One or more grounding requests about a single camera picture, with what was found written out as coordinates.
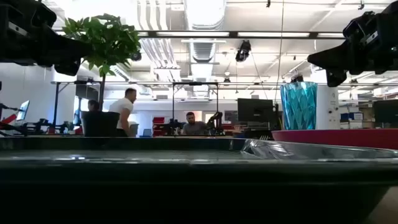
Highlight black background rig frame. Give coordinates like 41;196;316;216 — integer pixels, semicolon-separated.
172;81;220;136

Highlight black monitor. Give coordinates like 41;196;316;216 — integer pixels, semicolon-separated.
237;98;275;123
373;99;398;124

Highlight blue storage box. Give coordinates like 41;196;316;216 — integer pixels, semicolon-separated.
340;112;364;122

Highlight leafy plant in black pot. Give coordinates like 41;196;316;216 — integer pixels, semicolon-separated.
62;12;142;138

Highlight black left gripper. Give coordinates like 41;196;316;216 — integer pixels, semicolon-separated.
0;0;93;77

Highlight open laptop screen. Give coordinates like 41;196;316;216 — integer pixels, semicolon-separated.
16;100;30;121

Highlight black overhead frame bar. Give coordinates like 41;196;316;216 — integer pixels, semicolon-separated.
52;30;346;40

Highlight teal faceted plastic cup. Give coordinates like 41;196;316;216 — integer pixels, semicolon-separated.
279;81;318;131

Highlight dark green plastic tray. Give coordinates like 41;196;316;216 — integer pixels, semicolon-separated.
0;136;398;224

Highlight red storage bins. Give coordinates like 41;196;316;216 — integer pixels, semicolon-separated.
152;116;166;137

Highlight pink round plate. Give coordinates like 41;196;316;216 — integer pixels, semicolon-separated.
271;128;398;151

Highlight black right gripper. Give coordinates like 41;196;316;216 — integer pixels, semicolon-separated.
307;0;398;88

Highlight person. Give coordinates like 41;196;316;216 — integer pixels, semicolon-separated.
181;111;210;136
87;99;101;113
108;88;138;138

